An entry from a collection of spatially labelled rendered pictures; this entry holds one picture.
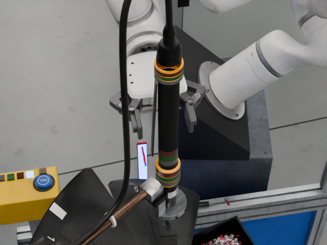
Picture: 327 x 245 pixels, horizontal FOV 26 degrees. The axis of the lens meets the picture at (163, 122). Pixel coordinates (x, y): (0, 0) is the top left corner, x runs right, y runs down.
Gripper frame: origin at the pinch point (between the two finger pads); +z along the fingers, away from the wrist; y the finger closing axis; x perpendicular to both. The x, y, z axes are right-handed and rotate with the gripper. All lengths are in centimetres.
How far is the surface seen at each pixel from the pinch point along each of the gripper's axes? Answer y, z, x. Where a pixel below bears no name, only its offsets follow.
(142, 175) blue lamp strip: 0, -33, -58
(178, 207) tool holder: -2.0, 3.3, -19.7
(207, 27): -53, -177, -142
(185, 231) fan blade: -6.2, -8.0, -46.8
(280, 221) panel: -41, -34, -92
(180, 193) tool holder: -2.9, 0.2, -19.7
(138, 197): 5.5, 5.8, -11.1
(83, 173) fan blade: 14.3, -9.0, -21.9
